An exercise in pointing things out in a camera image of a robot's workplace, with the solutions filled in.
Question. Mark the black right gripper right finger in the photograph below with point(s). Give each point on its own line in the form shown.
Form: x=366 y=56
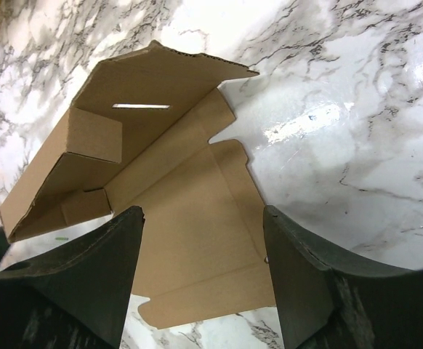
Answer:
x=329 y=297

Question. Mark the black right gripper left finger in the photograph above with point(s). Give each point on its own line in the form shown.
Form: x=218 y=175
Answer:
x=75 y=295

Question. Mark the brown cardboard box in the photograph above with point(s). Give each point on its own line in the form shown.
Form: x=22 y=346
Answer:
x=138 y=133

